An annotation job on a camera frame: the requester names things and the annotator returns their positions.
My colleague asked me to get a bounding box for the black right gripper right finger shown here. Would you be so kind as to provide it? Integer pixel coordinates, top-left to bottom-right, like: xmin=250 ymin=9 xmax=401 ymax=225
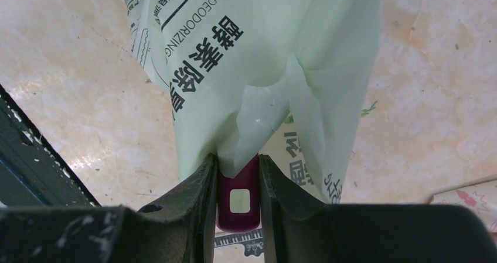
xmin=259 ymin=155 xmax=496 ymax=262

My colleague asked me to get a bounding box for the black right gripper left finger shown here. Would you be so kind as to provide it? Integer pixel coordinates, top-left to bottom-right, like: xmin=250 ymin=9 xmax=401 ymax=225
xmin=1 ymin=154 xmax=217 ymax=262

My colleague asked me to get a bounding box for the purple plastic scoop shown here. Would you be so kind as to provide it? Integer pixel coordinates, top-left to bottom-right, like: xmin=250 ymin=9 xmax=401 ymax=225
xmin=216 ymin=155 xmax=260 ymax=233

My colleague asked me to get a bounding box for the green cat litter bag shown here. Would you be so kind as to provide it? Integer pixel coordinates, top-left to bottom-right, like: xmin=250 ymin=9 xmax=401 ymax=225
xmin=124 ymin=0 xmax=380 ymax=204

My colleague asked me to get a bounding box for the black bag clip strip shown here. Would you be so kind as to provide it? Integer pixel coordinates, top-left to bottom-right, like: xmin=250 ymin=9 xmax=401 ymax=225
xmin=214 ymin=228 xmax=264 ymax=257

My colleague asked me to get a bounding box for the spilled green litter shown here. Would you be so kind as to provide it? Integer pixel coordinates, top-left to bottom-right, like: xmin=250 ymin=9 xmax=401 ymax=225
xmin=361 ymin=100 xmax=378 ymax=118

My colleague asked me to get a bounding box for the pink patterned cloth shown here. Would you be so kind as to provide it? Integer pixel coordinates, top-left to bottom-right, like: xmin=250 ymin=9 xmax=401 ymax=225
xmin=430 ymin=180 xmax=496 ymax=235

